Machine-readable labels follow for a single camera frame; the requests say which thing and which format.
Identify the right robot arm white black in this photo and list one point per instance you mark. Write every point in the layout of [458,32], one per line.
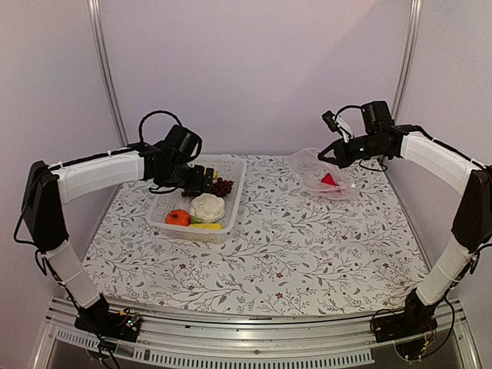
[470,180]

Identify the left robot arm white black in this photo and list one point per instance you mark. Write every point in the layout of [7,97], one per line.
[50,187]

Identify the white perforated plastic basket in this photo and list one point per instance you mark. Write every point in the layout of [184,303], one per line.
[228,168]

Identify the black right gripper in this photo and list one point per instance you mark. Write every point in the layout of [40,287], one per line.
[343,158]

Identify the left aluminium frame post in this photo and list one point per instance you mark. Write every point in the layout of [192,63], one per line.
[97,29]

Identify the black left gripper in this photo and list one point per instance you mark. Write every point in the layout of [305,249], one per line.
[196,184]

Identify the floral patterned table mat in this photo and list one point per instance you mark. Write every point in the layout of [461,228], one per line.
[290,252]

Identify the right aluminium frame post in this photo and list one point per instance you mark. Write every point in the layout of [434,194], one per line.
[410,45]

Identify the clear zip top bag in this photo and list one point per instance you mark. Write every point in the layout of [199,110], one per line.
[309,171]

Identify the dark red toy grapes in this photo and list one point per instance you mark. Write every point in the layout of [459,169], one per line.
[221,187]

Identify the aluminium frame post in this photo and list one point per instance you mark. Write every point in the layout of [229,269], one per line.
[410,45]
[97,29]

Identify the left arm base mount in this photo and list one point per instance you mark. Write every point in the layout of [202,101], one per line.
[123,325]

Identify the white toy cauliflower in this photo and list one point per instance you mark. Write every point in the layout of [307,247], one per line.
[207,208]

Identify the yellow toy corn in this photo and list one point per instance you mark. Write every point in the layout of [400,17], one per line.
[210,226]

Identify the red toy pepper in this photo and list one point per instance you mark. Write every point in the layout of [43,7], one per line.
[328,180]

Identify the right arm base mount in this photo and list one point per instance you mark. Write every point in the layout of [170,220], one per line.
[387,325]

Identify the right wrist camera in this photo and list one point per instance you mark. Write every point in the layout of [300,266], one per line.
[336,124]

